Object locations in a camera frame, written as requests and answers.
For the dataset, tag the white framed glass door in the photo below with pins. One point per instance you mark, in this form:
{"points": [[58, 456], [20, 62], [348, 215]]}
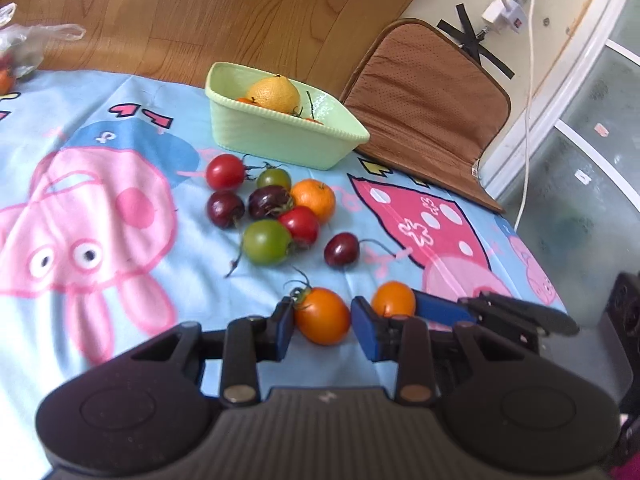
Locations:
{"points": [[590, 110]]}

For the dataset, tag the dark purple tomato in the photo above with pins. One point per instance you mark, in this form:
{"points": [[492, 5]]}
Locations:
{"points": [[267, 201]]}

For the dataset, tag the large yellow orange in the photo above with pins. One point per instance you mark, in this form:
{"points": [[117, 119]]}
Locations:
{"points": [[274, 94]]}

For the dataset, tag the small orange fruit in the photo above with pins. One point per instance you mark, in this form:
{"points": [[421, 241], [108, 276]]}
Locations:
{"points": [[313, 120], [247, 101]]}

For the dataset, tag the black tape cross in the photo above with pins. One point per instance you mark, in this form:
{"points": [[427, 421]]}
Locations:
{"points": [[475, 42]]}

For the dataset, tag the orange tangerine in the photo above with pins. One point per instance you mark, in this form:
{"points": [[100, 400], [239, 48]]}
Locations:
{"points": [[314, 200]]}

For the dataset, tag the large green tomato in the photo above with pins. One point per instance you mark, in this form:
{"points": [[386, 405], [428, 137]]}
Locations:
{"points": [[266, 241]]}

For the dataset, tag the wood pattern vinyl sheet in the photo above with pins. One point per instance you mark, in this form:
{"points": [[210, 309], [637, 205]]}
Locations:
{"points": [[200, 10]]}

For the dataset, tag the small green tomato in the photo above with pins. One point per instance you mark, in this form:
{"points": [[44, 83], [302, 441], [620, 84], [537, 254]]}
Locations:
{"points": [[274, 178]]}

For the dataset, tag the small red tomato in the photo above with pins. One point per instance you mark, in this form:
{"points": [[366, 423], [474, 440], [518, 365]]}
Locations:
{"points": [[300, 225]]}

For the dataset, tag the blue cartoon printed blanket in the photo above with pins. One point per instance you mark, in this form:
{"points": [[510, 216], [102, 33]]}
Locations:
{"points": [[100, 240]]}

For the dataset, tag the clear plastic bag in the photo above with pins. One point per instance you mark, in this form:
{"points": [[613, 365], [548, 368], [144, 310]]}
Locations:
{"points": [[30, 42]]}

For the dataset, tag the large red tomato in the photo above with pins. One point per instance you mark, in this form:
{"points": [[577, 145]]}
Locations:
{"points": [[225, 171]]}

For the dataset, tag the light green plastic basket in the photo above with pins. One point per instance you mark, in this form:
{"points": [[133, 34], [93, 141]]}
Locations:
{"points": [[260, 135]]}

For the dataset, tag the orange tomato with green stem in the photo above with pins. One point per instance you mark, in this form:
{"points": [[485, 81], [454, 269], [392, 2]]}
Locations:
{"points": [[322, 316]]}

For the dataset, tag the white plug adapter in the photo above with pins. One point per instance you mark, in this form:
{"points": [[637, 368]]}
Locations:
{"points": [[502, 11]]}

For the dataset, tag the orange tomato inside bag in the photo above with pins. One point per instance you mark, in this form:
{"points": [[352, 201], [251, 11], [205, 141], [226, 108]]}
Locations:
{"points": [[4, 80]]}

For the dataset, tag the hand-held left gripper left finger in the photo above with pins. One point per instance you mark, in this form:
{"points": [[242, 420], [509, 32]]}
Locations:
{"points": [[283, 329]]}

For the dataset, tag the small round orange tomato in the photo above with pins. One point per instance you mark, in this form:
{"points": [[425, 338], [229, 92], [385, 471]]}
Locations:
{"points": [[393, 299]]}

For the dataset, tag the brown seat cushion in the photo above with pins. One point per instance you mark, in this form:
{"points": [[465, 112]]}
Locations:
{"points": [[425, 95]]}

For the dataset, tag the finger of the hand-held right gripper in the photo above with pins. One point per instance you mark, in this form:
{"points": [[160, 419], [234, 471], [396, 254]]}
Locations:
{"points": [[442, 307]]}

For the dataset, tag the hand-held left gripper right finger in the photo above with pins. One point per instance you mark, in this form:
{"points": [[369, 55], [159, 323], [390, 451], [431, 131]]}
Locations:
{"points": [[364, 331]]}

